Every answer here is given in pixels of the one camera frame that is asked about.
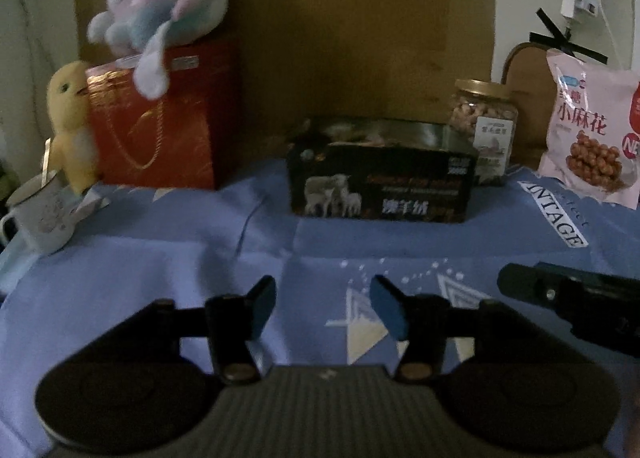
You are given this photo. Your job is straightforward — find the white enamel mug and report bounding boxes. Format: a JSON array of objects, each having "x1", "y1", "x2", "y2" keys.
[{"x1": 1, "y1": 138, "x2": 77, "y2": 255}]

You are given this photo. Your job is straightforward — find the brown wooden chair back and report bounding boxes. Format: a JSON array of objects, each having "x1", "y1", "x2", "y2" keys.
[{"x1": 501, "y1": 43, "x2": 556, "y2": 170}]

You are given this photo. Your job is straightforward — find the glass jar with gold lid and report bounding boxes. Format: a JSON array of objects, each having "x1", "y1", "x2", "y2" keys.
[{"x1": 448, "y1": 78, "x2": 518, "y2": 185}]

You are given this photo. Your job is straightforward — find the pink fried twist snack bag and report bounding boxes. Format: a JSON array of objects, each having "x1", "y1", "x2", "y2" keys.
[{"x1": 538, "y1": 49, "x2": 639, "y2": 210}]

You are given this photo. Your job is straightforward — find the pastel unicorn plush toy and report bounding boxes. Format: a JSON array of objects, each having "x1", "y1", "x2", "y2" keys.
[{"x1": 87, "y1": 0, "x2": 228, "y2": 100}]

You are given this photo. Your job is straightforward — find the yellow duck plush toy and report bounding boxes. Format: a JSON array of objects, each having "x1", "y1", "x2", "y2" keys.
[{"x1": 47, "y1": 60, "x2": 98, "y2": 195}]

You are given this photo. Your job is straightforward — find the large brown cardboard sheet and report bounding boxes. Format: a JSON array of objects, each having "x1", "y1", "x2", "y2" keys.
[{"x1": 76, "y1": 0, "x2": 496, "y2": 160}]

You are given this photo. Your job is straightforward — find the red gift bag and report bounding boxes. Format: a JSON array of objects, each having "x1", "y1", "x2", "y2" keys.
[{"x1": 87, "y1": 33, "x2": 238, "y2": 189}]

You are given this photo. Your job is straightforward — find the black storage box with sheep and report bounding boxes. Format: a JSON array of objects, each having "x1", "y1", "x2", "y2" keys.
[{"x1": 286, "y1": 117, "x2": 478, "y2": 223}]

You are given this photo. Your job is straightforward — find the blue patterned tablecloth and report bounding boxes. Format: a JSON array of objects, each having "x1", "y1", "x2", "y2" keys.
[{"x1": 1, "y1": 161, "x2": 639, "y2": 457}]

